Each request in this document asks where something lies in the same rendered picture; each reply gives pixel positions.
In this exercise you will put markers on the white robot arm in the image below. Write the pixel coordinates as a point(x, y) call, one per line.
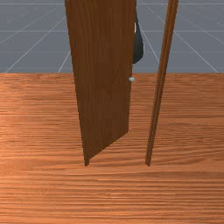
point(138, 46)

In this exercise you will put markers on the brown wooden door leaf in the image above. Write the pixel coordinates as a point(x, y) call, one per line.
point(102, 73)

